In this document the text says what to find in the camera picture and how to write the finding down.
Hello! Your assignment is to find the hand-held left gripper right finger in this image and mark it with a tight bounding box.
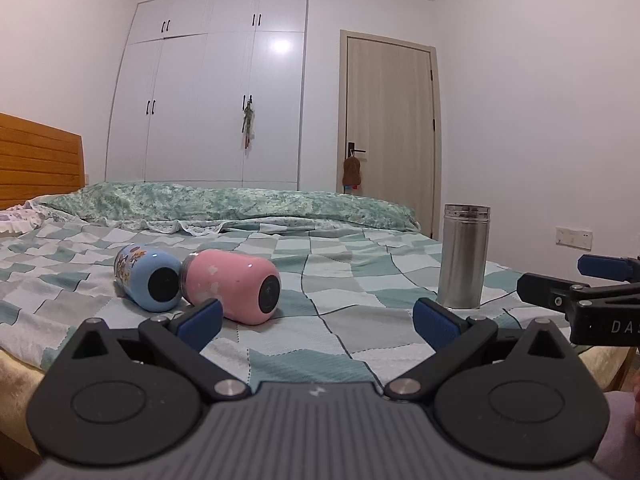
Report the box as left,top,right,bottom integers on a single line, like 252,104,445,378
384,298,583,402

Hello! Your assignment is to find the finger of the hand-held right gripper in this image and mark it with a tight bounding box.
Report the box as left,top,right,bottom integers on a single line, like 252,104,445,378
577,254,640,282
516,272,592,312

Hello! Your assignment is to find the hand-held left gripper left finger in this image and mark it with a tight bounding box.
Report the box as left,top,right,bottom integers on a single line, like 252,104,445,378
47,299,252,403

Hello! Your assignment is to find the pink cup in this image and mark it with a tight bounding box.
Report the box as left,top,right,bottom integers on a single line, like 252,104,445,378
179,249,282,326

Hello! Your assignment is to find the blue printed cup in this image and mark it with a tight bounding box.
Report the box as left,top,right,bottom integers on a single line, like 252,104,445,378
113,243,183,312

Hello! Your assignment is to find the stainless steel cup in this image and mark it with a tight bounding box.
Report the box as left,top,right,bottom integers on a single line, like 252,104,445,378
436,204,492,310

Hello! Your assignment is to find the checkered green bed sheet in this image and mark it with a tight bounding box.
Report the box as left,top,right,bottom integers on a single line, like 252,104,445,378
0,217,581,411

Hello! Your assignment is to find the green floral quilt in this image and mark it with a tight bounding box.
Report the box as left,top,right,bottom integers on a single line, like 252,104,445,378
37,181,421,233

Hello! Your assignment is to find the person's pink clothing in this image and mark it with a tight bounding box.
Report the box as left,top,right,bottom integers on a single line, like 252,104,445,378
594,380,640,480

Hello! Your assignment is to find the hanging wardrobe ornament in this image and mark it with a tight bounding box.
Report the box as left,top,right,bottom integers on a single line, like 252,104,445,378
239,102,257,151

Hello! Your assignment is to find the white ruffled cloth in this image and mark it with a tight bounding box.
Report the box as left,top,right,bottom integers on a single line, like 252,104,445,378
0,201,56,237

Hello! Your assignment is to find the light wooden door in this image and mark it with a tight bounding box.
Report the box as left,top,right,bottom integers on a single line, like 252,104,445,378
337,29,443,241

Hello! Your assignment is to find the wooden headboard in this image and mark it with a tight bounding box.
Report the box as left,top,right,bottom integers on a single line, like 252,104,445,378
0,112,85,211

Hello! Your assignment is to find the white wardrobe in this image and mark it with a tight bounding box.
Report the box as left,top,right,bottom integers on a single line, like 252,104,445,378
105,0,308,191

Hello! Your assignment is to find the white wall socket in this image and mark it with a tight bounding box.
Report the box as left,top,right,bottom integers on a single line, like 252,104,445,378
555,226,594,251

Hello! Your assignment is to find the brown bag on door handle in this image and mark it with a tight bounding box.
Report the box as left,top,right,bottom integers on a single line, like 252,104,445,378
342,156,362,193

